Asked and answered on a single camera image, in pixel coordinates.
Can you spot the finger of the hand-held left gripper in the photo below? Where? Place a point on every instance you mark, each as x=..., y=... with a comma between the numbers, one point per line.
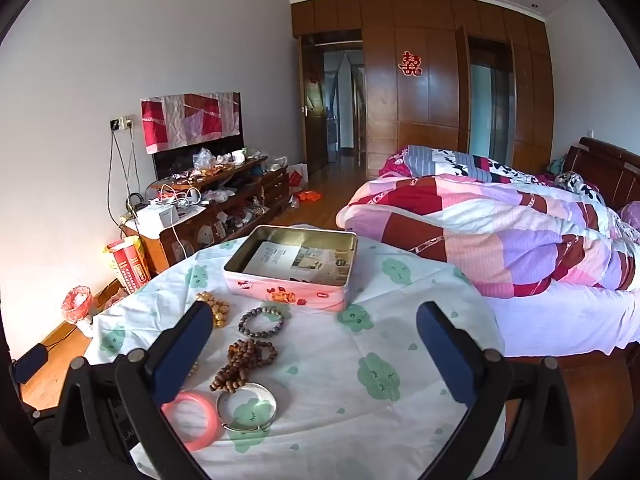
x=30, y=362

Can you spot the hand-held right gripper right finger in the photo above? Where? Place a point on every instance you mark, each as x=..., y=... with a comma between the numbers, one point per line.
x=445, y=355

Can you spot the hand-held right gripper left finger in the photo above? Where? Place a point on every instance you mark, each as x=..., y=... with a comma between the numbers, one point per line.
x=182, y=355

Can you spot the pink bangle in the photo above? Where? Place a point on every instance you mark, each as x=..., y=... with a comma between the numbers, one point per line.
x=210, y=425

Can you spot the silver bangle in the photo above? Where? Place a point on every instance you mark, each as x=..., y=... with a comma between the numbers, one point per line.
x=273, y=406

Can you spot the pink tin box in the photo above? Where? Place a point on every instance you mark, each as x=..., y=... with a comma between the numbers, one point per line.
x=280, y=290

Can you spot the pink trash bin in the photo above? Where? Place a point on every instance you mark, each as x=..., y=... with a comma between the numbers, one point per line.
x=77, y=305

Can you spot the red yellow bag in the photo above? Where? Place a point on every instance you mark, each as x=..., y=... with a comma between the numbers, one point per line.
x=130, y=265

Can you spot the bed with white sheet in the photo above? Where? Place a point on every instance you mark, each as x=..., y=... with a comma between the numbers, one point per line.
x=575, y=320

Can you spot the pink purple patchwork quilt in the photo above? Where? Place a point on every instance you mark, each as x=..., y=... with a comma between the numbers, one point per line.
x=500, y=230

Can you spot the white box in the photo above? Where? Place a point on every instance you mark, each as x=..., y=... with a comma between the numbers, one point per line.
x=155, y=220

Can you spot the printed paper sheet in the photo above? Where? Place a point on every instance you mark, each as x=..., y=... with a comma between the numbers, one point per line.
x=280, y=257

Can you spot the wooden television cabinet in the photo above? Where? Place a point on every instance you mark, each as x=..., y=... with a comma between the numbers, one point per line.
x=270, y=190

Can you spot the quilt with cow print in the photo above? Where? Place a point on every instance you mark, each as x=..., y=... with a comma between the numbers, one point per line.
x=450, y=160

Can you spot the black television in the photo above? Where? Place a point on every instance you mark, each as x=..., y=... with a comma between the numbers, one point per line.
x=175, y=160

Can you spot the clear plastic bag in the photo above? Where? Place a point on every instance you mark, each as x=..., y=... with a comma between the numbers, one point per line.
x=202, y=159

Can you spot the orange thing on floor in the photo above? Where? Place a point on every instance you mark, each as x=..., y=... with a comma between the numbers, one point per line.
x=307, y=196

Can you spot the white red shopping bag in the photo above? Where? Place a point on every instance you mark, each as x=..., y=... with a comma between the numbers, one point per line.
x=297, y=177

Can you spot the black white patterned pillow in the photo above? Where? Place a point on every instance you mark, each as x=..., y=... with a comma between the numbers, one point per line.
x=575, y=182

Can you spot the teal cloth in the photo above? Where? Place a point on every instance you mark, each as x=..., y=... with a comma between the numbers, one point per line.
x=556, y=166

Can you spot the red pink patchwork cloth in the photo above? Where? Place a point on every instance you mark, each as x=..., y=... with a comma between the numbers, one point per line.
x=190, y=120

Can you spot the dark wooden headboard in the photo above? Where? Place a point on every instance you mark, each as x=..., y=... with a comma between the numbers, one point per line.
x=600, y=165

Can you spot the wooden wardrobe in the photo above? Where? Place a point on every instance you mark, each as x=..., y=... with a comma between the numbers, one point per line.
x=430, y=110

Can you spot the wooden door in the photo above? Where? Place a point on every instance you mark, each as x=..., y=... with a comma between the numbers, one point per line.
x=312, y=130

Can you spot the red paper decoration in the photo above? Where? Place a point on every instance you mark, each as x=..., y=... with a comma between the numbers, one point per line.
x=411, y=64

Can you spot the wall socket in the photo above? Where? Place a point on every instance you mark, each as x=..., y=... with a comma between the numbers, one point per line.
x=122, y=123

